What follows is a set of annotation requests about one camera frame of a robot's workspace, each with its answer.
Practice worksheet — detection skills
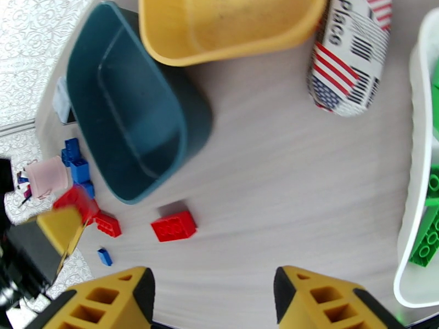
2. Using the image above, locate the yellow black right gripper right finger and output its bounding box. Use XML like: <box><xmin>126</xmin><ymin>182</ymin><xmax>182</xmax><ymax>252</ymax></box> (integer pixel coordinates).
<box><xmin>273</xmin><ymin>265</ymin><xmax>407</xmax><ymax>329</ymax></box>

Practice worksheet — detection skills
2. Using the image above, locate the white plastic container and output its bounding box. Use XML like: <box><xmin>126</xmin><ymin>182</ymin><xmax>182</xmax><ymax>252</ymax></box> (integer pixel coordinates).
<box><xmin>393</xmin><ymin>7</ymin><xmax>439</xmax><ymax>309</ymax></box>

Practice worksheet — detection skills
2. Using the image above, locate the teal plastic container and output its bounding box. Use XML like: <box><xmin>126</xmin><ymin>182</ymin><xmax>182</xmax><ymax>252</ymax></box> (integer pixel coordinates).
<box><xmin>66</xmin><ymin>1</ymin><xmax>213</xmax><ymax>206</ymax></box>

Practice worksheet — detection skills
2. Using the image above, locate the yellow plastic container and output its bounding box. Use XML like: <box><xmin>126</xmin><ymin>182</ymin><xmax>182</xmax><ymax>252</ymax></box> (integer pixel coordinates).
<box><xmin>138</xmin><ymin>0</ymin><xmax>328</xmax><ymax>67</ymax></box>

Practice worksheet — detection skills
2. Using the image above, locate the long green lego brick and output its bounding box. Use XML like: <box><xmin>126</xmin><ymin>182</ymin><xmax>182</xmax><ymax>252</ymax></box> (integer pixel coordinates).
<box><xmin>408</xmin><ymin>201</ymin><xmax>439</xmax><ymax>268</ymax></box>

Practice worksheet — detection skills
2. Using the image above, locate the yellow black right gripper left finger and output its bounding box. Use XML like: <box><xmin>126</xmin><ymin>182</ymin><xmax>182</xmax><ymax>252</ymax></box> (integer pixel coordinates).
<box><xmin>25</xmin><ymin>266</ymin><xmax>156</xmax><ymax>329</ymax></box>

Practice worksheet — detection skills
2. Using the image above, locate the red lego brick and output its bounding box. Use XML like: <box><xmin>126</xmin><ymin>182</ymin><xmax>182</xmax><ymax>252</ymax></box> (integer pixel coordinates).
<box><xmin>93</xmin><ymin>212</ymin><xmax>122</xmax><ymax>239</ymax></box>
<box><xmin>52</xmin><ymin>185</ymin><xmax>101</xmax><ymax>226</ymax></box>
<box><xmin>150</xmin><ymin>209</ymin><xmax>198</xmax><ymax>243</ymax></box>

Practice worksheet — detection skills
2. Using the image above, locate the pink pen cup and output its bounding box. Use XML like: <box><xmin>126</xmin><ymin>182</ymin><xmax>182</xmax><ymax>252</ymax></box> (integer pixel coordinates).
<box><xmin>24</xmin><ymin>156</ymin><xmax>69</xmax><ymax>199</ymax></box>

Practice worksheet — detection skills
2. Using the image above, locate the grey white small device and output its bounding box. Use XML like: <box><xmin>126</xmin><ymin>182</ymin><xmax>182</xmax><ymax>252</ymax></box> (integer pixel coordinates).
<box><xmin>52</xmin><ymin>77</ymin><xmax>77</xmax><ymax>126</ymax></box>

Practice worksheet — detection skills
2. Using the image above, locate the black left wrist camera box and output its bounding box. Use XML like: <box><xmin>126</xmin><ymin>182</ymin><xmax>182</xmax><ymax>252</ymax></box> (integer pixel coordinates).
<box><xmin>0</xmin><ymin>158</ymin><xmax>14</xmax><ymax>221</ymax></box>

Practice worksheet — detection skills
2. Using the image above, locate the small blue lego brick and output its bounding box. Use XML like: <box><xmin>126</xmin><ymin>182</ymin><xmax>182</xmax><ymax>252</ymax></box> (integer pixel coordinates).
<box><xmin>97</xmin><ymin>247</ymin><xmax>113</xmax><ymax>267</ymax></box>

